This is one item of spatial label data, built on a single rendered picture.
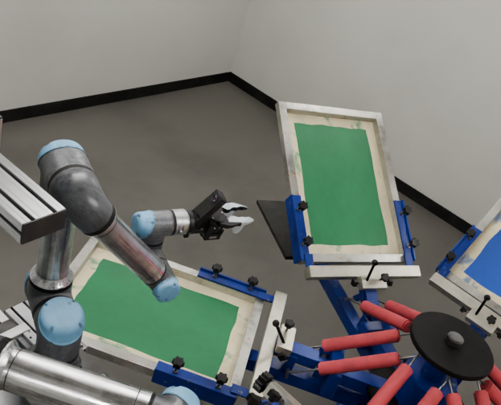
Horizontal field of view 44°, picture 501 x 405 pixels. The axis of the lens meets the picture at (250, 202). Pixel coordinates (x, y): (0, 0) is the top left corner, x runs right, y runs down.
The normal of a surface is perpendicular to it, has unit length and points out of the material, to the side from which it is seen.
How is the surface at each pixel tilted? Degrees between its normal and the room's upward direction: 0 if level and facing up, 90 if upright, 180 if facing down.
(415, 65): 90
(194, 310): 0
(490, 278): 32
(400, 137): 90
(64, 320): 7
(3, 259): 0
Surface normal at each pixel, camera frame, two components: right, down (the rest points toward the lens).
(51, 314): 0.33, -0.72
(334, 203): 0.39, -0.36
